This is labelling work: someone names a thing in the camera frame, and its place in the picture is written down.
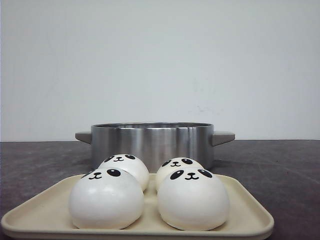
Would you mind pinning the stainless steel steamer pot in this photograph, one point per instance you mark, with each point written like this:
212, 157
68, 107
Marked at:
155, 142

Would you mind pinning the beige rectangular plastic tray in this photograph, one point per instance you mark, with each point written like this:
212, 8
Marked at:
46, 217

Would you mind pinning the panda bun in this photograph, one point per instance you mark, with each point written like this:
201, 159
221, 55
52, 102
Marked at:
130, 163
193, 199
173, 165
106, 198

